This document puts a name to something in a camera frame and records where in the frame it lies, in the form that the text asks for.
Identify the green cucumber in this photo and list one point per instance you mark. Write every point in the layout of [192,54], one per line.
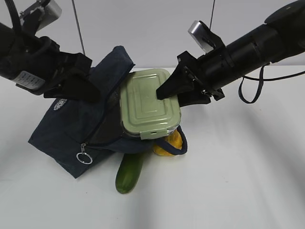
[129,172]

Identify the yellow pear-shaped gourd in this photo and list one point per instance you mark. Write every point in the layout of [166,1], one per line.
[174,140]

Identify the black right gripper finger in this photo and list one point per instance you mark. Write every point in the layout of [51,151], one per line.
[177,83]
[192,98]

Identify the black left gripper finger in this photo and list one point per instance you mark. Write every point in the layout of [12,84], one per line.
[55,93]
[76,88]

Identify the green-lidded glass food container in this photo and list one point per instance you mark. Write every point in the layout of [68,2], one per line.
[142,114]

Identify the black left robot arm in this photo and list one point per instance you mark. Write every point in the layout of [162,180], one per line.
[16,59]

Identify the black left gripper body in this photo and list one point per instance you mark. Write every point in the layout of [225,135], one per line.
[54,66]

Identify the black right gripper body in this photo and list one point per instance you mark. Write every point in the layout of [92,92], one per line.
[210,72]

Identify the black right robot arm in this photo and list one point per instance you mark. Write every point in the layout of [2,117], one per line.
[282,35]

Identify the navy blue lunch bag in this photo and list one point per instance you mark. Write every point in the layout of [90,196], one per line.
[78,135]

